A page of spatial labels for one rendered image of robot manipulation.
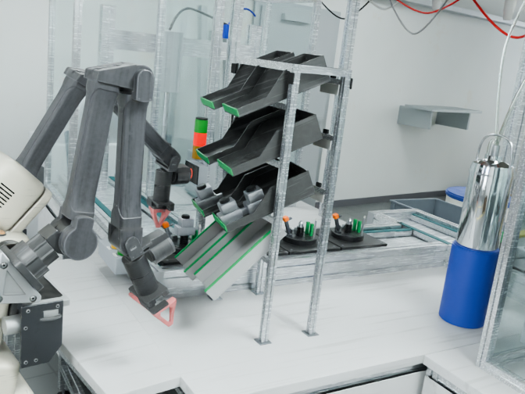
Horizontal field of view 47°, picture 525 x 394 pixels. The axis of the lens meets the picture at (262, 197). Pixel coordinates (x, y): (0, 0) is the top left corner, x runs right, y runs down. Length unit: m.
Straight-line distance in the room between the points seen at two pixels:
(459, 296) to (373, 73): 5.30
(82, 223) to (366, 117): 6.10
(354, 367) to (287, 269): 0.59
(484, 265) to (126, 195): 1.22
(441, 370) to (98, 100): 1.21
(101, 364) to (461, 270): 1.18
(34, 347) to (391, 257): 1.49
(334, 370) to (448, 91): 6.94
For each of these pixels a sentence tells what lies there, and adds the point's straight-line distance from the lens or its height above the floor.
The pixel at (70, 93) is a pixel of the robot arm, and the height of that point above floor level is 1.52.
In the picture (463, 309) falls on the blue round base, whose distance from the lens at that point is 2.16.
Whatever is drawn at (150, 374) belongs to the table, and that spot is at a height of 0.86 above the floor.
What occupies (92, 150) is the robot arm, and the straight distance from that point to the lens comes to 1.36.
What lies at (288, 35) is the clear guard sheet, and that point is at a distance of 3.50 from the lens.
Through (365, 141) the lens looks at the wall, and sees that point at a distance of 7.32.
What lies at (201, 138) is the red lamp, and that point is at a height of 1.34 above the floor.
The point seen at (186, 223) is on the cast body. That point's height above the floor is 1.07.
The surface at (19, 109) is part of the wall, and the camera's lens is 5.04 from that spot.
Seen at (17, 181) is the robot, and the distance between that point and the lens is 1.47.
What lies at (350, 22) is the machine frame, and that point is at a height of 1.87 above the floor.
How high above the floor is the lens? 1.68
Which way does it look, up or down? 13 degrees down
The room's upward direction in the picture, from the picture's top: 6 degrees clockwise
